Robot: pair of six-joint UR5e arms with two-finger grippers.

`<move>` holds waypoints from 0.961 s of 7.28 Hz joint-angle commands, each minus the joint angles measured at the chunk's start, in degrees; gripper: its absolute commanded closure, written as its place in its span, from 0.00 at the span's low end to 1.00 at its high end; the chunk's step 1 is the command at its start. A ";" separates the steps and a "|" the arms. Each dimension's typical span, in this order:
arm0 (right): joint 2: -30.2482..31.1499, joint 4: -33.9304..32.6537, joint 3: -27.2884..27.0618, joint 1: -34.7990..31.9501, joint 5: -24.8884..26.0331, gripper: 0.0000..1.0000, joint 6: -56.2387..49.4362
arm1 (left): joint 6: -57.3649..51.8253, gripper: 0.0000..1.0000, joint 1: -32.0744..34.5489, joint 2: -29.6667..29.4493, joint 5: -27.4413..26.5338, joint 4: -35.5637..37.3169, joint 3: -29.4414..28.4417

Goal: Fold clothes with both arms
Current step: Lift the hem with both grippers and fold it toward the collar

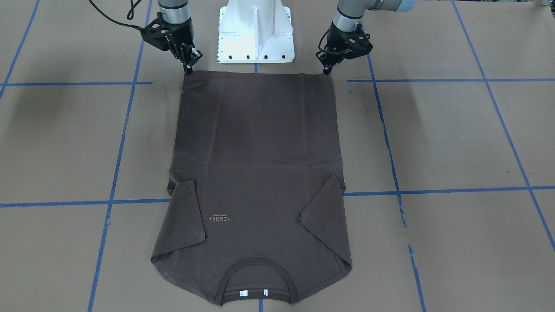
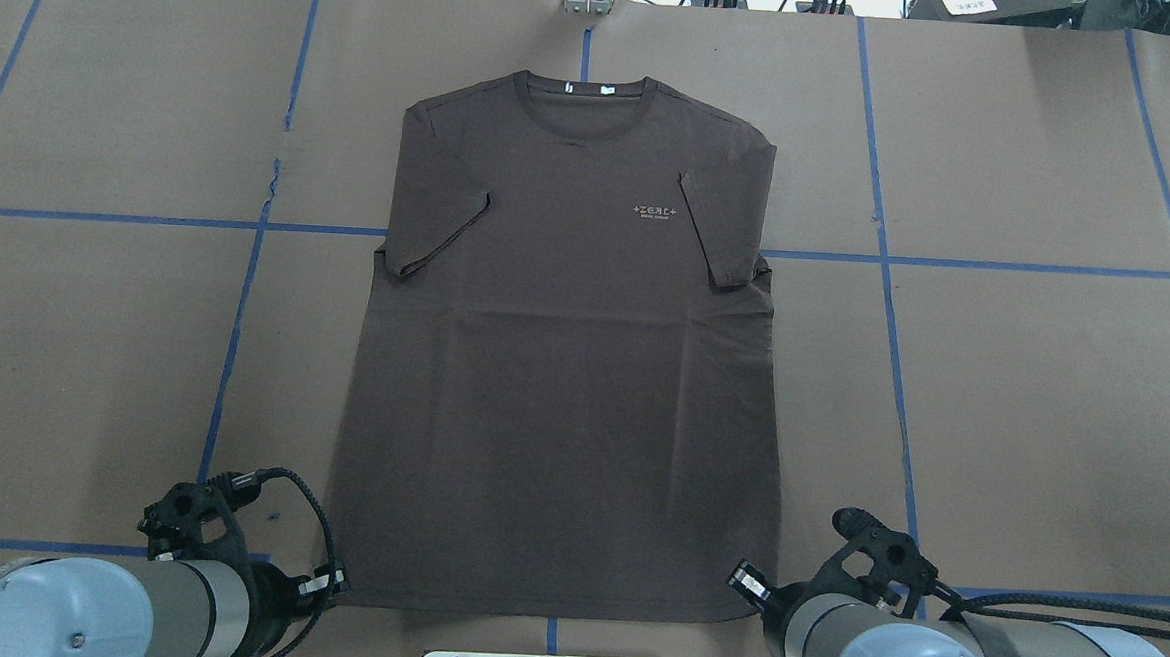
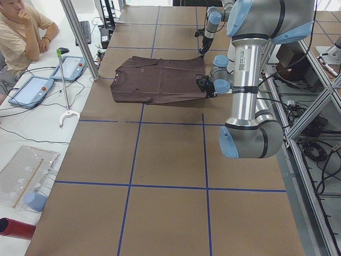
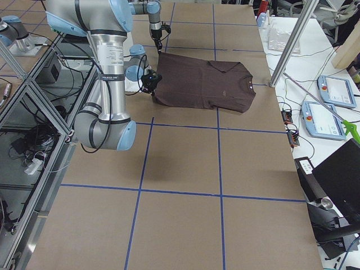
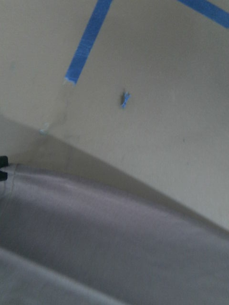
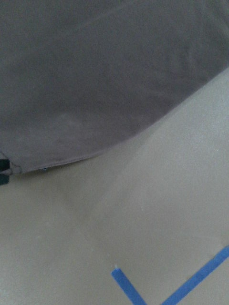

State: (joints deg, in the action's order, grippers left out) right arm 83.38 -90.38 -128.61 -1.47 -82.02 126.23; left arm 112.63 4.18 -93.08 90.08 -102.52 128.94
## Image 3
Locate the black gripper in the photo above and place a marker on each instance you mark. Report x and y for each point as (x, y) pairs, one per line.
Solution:
(205, 42)
(209, 90)

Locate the dark brown t-shirt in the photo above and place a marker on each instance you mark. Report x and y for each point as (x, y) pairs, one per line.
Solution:
(157, 81)

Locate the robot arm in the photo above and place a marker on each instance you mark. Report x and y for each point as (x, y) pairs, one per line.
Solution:
(251, 131)
(214, 16)

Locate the black keyboard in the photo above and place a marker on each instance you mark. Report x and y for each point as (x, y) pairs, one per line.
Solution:
(86, 30)

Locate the far teach pendant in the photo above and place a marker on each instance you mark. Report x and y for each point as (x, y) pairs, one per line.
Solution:
(72, 67)

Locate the teach pendant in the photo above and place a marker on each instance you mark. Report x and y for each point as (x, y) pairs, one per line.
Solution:
(32, 92)
(72, 67)

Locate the black computer mouse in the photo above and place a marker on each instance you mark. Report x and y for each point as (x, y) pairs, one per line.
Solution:
(63, 50)

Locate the reacher grabber tool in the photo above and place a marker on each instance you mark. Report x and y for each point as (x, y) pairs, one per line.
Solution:
(69, 112)

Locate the near teach pendant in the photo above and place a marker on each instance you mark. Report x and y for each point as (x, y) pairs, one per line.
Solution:
(32, 92)

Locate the seated person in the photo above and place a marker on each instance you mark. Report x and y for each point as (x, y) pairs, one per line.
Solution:
(25, 35)

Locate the blue plastic cup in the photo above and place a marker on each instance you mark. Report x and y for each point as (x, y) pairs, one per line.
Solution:
(35, 201)

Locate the clear plastic bag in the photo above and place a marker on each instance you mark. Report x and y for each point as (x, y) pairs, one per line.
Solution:
(31, 170)

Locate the red cylinder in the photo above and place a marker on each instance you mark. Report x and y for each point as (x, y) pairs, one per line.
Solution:
(16, 229)

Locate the aluminium frame post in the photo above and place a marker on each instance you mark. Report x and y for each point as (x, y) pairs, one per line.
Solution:
(78, 33)

